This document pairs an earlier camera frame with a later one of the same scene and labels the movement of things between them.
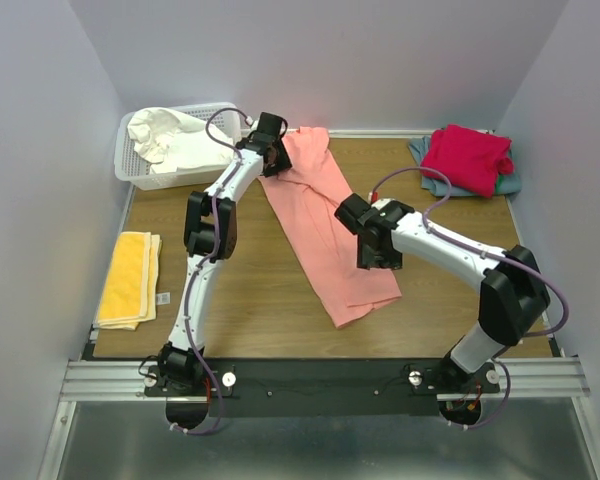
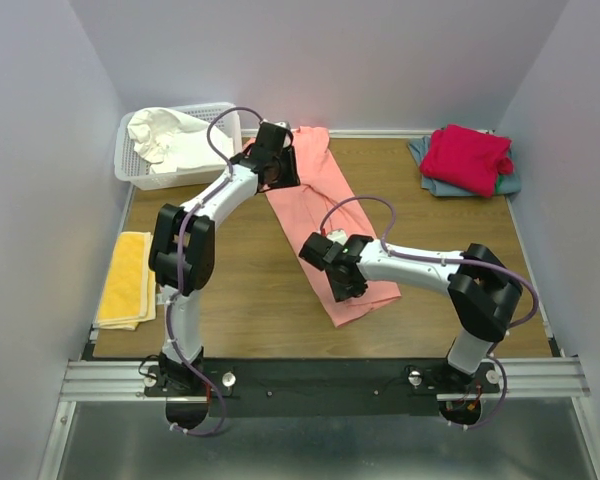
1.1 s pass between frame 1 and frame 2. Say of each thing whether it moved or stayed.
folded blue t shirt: stayed
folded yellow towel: stayed
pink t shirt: stayed
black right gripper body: moved
